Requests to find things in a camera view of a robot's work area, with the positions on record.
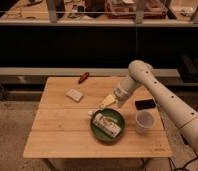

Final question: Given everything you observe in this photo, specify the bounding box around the black phone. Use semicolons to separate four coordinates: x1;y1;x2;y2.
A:
135;99;156;110

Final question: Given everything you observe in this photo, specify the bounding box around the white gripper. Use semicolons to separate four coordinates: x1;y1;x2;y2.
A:
99;75;140;109

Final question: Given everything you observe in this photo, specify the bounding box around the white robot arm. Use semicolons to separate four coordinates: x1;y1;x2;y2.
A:
99;60;198;171

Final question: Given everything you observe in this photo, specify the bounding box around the clear plastic cup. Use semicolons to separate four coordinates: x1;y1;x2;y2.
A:
135;110;155;134

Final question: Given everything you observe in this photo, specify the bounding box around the red brown sausage toy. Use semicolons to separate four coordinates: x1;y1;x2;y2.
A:
78;72;89;84

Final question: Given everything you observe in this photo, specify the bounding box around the green plate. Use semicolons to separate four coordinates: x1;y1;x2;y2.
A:
90;108;125;144

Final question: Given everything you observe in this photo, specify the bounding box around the background workbench shelf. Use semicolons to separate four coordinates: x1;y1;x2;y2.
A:
0;0;198;27

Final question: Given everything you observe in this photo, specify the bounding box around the wooden table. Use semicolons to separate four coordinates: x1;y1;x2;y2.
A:
23;77;172;159

